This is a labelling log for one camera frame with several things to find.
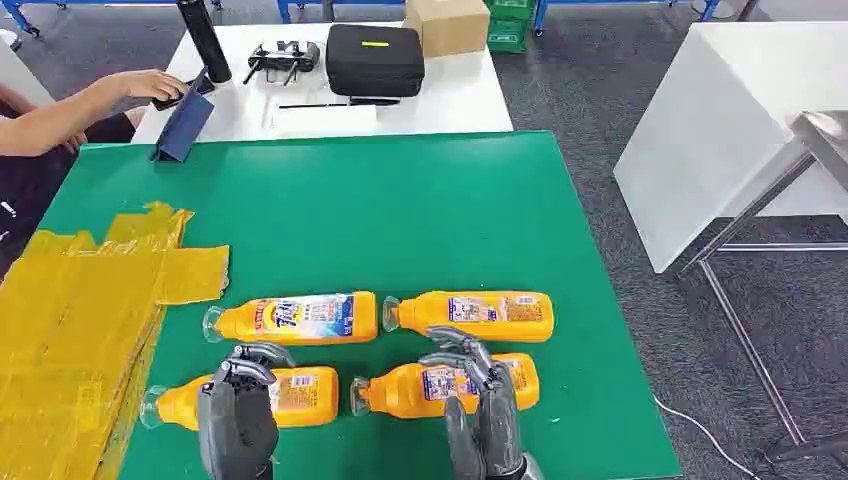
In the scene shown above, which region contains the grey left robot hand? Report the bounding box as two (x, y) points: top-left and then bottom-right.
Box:
(196, 341), (297, 480)

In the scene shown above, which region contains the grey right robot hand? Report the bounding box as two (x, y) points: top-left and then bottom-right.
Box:
(418, 325), (531, 480)

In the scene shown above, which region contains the orange drink bottle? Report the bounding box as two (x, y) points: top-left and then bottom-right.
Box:
(349, 352), (541, 419)
(201, 291), (379, 347)
(382, 290), (555, 344)
(139, 366), (340, 431)

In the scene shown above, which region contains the green table mat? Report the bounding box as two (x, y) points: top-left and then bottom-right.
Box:
(36, 130), (684, 480)

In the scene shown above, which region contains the steel bench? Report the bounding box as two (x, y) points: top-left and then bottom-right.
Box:
(678, 109), (848, 465)

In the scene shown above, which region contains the blue tablet cover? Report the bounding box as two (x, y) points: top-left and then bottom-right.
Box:
(152, 66), (217, 164)

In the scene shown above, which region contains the person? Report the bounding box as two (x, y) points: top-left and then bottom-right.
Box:
(0, 82), (138, 280)

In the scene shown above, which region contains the black phone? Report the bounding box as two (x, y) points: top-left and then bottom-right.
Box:
(152, 76), (217, 113)

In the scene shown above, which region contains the white table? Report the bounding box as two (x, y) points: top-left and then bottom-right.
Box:
(131, 21), (515, 146)

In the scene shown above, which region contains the black pen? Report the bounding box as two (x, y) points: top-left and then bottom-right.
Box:
(278, 97), (403, 110)

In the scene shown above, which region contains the person's hand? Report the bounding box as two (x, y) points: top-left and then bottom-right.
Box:
(109, 68), (191, 105)

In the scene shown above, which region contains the white panel desk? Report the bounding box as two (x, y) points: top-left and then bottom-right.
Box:
(612, 21), (848, 275)

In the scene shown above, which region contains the black handheld controller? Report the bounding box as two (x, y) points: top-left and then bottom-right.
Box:
(242, 40), (322, 87)

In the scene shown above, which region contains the black zip case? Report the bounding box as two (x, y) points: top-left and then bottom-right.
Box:
(324, 23), (427, 99)

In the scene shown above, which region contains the green crate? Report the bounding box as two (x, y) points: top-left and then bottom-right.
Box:
(485, 0), (539, 55)

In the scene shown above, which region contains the cardboard box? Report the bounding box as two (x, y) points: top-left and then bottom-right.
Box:
(402, 0), (492, 59)

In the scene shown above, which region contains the white floor cable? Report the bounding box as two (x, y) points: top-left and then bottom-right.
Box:
(652, 394), (763, 480)

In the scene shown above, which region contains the black cylinder post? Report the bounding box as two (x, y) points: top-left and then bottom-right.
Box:
(175, 0), (233, 85)

